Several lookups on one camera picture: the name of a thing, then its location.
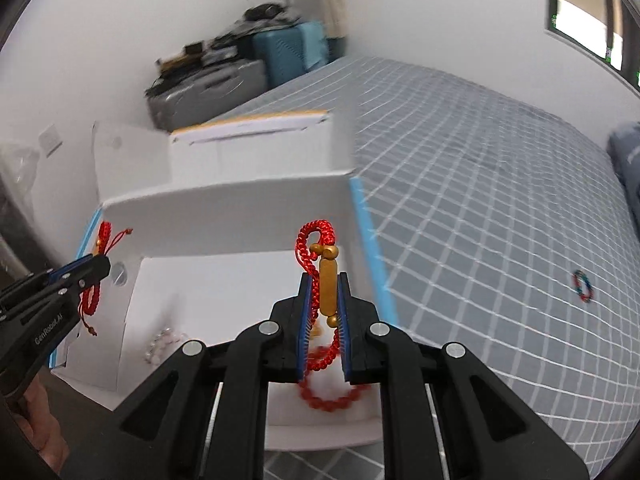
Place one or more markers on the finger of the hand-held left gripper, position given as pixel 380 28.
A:
pixel 87 277
pixel 70 272

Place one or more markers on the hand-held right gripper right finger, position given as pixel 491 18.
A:
pixel 345 330

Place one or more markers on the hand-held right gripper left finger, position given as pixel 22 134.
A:
pixel 303 310

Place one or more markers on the blue printed cardboard box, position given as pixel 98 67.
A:
pixel 225 280

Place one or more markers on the person's left hand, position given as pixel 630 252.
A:
pixel 42 425

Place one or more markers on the clear plastic bag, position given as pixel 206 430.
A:
pixel 17 170

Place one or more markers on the grey checked bed sheet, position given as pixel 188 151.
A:
pixel 475 210

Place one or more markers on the grey suitcase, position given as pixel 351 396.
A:
pixel 210 92

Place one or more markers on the blue suitcase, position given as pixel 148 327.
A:
pixel 290 52

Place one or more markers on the pile of dark clutter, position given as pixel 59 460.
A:
pixel 225 45

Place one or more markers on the beige curtain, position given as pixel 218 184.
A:
pixel 332 5

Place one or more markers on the folded blue-grey quilt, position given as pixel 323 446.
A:
pixel 627 170

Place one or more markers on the dark framed window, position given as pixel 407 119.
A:
pixel 585 15

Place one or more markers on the white wall socket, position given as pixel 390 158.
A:
pixel 51 140

